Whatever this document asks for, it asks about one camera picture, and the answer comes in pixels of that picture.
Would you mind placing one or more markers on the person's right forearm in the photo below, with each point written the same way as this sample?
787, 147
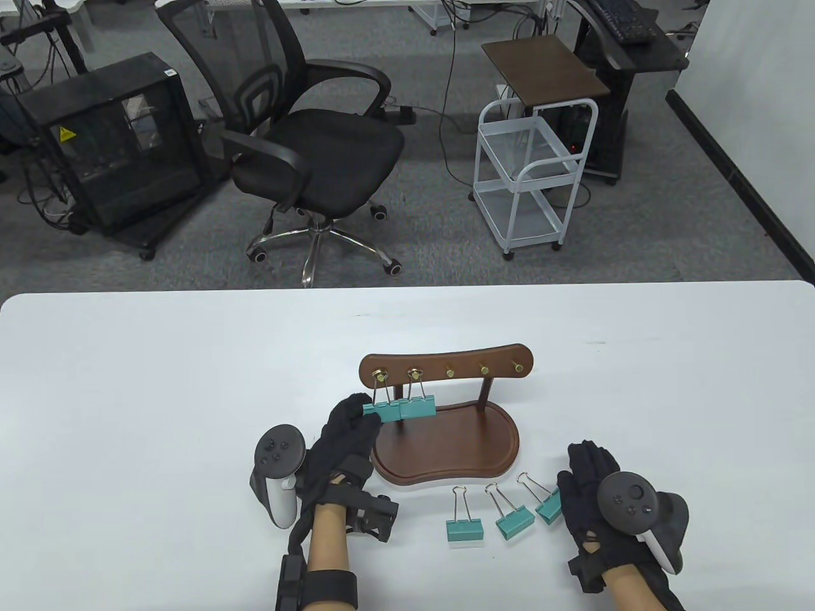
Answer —
630, 592

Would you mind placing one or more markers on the brown wooden key rack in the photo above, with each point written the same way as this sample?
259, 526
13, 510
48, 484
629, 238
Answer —
458, 445

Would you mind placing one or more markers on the black mesh office chair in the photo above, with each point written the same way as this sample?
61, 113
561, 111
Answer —
318, 153

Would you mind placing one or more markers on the black keyboard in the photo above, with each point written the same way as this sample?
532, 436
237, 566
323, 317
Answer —
621, 19

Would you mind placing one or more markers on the teal binder clip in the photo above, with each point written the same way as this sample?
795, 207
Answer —
549, 509
514, 523
382, 412
418, 408
465, 533

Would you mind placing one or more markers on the black desk frame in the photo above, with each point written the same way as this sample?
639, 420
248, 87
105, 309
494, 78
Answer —
38, 28

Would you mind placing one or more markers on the white cart with brown top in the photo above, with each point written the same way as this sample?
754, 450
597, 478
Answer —
544, 67

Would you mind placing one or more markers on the black standing desk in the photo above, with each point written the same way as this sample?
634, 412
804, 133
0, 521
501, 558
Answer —
649, 57

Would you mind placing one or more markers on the person's right hand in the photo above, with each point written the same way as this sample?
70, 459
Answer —
582, 496

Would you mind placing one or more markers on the black computer tower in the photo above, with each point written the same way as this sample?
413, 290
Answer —
576, 127

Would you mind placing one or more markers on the white desk frame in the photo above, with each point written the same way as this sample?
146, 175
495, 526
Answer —
425, 19

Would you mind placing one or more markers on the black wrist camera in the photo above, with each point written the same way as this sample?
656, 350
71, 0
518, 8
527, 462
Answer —
375, 512
586, 569

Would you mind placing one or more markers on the black glass computer case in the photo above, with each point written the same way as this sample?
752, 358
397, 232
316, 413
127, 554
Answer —
127, 159

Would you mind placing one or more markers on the person's left hand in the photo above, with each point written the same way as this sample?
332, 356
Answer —
340, 445

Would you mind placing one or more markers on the black wheeled platform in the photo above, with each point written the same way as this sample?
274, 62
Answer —
167, 219

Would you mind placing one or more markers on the person's left forearm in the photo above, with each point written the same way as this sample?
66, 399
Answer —
328, 534

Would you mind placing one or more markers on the white table leg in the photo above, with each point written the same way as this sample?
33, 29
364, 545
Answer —
79, 25

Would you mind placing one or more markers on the black floor box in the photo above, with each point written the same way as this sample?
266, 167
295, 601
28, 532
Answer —
400, 114

